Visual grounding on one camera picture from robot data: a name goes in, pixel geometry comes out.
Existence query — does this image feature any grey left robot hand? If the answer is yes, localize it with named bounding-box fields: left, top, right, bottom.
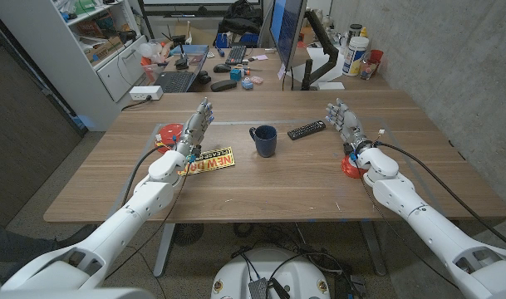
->
left=175, top=97, right=215, bottom=159

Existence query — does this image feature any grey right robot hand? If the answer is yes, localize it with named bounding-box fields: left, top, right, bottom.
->
left=325, top=97, right=374, bottom=155

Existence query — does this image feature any yellow black bumper sticker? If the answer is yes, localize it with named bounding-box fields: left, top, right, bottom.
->
left=177, top=146, right=236, bottom=177

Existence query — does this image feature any black TV remote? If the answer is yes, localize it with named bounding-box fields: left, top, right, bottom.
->
left=287, top=120, right=327, bottom=141

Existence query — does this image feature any navy blue mug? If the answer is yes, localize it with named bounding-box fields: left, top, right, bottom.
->
left=248, top=125, right=278, bottom=159

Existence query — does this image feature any red plastic bowl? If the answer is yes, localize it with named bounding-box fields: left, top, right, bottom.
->
left=341, top=155, right=368, bottom=179

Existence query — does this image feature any black laptop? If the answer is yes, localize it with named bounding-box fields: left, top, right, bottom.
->
left=154, top=46, right=210, bottom=94

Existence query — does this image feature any black oval case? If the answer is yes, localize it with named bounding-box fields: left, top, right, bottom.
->
left=209, top=79, right=238, bottom=93

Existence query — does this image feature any white power strip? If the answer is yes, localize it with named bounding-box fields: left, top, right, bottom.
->
left=129, top=85, right=165, bottom=102

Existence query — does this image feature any white canister blue label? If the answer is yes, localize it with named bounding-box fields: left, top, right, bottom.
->
left=341, top=36, right=370, bottom=77

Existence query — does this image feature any white paper sheet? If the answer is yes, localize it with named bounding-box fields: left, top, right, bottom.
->
left=292, top=47, right=353, bottom=88

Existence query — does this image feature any black keyboard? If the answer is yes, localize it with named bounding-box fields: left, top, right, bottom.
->
left=224, top=44, right=248, bottom=66

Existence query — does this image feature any wooden rear desk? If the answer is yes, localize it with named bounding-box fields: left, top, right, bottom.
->
left=159, top=46, right=393, bottom=93

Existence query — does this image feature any dark lidded jar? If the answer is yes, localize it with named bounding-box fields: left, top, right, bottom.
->
left=346, top=23, right=363, bottom=45

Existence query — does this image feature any black floor fan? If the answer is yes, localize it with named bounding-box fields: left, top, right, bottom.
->
left=172, top=223, right=205, bottom=247

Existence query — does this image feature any computer monitor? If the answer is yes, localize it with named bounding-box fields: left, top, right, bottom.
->
left=268, top=0, right=308, bottom=71

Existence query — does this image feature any grey table leg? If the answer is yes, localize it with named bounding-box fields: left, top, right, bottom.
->
left=359, top=219, right=389, bottom=277
left=152, top=223, right=177, bottom=278

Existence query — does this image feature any black backpack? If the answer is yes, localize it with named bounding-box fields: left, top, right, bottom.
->
left=217, top=0, right=264, bottom=37

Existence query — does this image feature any black shoe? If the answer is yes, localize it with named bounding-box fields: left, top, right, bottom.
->
left=55, top=223, right=99, bottom=251

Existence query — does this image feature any white shelf cabinet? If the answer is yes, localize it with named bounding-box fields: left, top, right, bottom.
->
left=0, top=0, right=150, bottom=132

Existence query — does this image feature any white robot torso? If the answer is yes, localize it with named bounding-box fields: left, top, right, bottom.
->
left=210, top=248, right=332, bottom=299

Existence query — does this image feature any grey mesh device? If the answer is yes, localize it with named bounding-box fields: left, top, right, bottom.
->
left=248, top=277, right=270, bottom=299

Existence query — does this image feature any dark trouser leg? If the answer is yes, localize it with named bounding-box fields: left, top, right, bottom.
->
left=0, top=219, right=61, bottom=263

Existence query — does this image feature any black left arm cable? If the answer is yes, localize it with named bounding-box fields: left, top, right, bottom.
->
left=120, top=143, right=179, bottom=208

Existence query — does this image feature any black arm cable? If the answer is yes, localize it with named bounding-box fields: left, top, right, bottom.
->
left=120, top=143, right=179, bottom=208
left=376, top=140, right=506, bottom=252

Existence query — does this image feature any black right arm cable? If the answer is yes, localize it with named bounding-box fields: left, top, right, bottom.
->
left=376, top=140, right=506, bottom=252

